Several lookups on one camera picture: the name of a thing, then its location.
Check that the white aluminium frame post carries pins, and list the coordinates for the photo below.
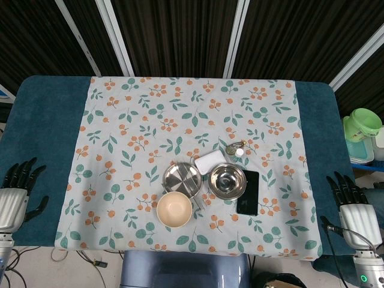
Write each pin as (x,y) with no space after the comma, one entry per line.
(358,55)
(235,39)
(79,37)
(115,37)

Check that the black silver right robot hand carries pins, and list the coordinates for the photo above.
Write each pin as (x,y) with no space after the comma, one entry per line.
(357,222)

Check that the black smartphone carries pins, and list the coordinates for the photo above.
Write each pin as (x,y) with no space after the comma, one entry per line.
(248,195)

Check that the green plastic bucket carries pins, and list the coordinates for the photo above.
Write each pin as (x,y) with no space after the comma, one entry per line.
(361,124)

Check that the teal table cover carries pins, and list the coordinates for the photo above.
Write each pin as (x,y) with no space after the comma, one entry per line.
(45,126)

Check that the white plastic container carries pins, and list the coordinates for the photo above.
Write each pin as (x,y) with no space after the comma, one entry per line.
(379,144)

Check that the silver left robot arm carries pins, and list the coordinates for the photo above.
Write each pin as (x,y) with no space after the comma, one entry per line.
(5,249)

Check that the white blue board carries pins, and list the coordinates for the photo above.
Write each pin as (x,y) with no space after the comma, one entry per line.
(4,94)

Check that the small white bottle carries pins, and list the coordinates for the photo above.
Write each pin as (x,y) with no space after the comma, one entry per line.
(239,153)

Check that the translucent teal storage box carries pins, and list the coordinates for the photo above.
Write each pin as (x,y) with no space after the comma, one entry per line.
(358,151)

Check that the silver steel bowl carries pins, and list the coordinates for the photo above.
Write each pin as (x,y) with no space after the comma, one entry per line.
(227,181)

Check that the black fabric object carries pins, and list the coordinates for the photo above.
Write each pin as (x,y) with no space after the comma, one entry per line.
(267,279)

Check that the floral tablecloth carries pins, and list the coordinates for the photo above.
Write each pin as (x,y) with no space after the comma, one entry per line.
(144,150)

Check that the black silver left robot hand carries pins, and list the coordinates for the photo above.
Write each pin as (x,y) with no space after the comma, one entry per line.
(13,207)

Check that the cream ceramic bowl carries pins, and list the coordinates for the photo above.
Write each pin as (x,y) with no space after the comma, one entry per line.
(174,210)

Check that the white rectangular case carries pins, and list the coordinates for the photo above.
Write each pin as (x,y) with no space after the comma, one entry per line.
(209,161)

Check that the blue denim trouser leg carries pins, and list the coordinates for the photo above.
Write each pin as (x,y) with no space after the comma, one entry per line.
(376,199)

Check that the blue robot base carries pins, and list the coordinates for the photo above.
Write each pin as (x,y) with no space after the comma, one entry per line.
(183,270)

